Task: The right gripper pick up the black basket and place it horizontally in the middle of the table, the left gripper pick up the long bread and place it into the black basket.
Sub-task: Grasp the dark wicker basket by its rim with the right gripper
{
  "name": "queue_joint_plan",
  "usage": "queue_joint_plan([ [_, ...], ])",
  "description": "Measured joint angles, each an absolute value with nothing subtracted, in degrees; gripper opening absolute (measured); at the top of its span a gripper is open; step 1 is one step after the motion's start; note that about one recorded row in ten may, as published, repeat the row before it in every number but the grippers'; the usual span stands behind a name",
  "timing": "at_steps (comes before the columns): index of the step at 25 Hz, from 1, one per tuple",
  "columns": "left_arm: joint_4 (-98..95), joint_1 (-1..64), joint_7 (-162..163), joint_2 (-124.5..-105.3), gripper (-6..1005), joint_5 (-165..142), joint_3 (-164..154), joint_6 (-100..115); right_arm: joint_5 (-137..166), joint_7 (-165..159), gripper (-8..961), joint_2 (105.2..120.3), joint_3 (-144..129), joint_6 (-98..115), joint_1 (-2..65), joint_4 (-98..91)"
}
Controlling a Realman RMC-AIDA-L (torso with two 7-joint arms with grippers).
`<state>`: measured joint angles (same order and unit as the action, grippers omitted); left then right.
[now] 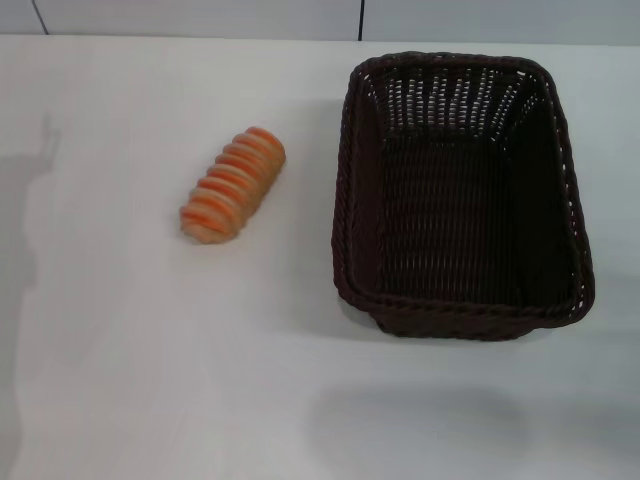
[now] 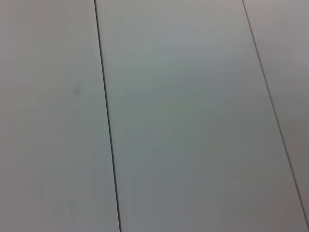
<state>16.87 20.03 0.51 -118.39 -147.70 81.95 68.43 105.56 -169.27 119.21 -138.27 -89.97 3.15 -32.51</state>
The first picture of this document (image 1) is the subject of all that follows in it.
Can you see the dark brown woven basket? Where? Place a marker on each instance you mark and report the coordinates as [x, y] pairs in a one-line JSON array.
[[450, 210]]

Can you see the orange striped bread loaf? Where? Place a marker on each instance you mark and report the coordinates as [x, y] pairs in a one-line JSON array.
[[235, 187]]

